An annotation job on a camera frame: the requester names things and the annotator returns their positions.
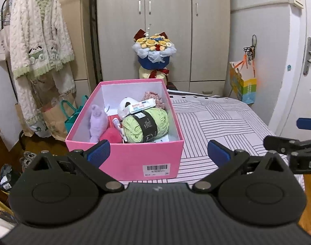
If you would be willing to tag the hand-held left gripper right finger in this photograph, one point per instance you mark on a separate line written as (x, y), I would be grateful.
(219, 151)

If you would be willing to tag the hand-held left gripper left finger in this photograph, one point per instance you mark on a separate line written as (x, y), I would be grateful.
(100, 150)

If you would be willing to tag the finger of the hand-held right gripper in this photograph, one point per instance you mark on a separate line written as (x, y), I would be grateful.
(278, 144)
(308, 123)

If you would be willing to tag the purple plush toy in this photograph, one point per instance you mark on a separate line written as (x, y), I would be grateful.
(96, 122)

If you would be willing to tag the pink cardboard box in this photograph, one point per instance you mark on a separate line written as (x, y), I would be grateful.
(135, 155)

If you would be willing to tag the panda plush toy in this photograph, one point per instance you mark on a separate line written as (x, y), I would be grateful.
(125, 106)

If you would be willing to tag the green yarn ball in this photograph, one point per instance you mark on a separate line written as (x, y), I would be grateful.
(145, 125)

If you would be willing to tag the white cream tube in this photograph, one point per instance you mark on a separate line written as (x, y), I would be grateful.
(141, 105)

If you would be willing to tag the pink floral scrunchie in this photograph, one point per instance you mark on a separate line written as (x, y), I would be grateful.
(159, 102)

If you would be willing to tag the white door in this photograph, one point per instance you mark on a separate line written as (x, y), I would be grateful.
(308, 94)

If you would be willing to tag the striped bed sheet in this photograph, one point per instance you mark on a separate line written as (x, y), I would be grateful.
(221, 122)

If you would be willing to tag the teal gift bag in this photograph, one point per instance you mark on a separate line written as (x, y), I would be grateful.
(71, 117)

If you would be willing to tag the brown paper bag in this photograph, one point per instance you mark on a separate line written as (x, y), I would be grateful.
(53, 122)

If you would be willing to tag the colourful striped paper bag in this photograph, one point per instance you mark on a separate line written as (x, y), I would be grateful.
(244, 86)

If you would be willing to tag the grey shoes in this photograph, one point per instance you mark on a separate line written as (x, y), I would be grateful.
(26, 158)

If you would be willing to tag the white fleece pajama pants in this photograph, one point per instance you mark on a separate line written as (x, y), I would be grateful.
(63, 81)

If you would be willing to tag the flower bouquet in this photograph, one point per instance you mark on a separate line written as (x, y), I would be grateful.
(154, 53)

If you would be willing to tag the black clothes rack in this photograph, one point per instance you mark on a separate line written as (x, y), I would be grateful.
(93, 30)

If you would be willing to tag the white fleece pajama top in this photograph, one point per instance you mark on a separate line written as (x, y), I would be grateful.
(38, 35)

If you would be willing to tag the cream tote bag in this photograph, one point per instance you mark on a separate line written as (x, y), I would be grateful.
(1, 48)

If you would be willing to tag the beige wooden board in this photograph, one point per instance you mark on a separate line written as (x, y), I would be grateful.
(73, 5)

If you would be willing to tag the beige wardrobe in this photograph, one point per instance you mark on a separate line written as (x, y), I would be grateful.
(170, 5)

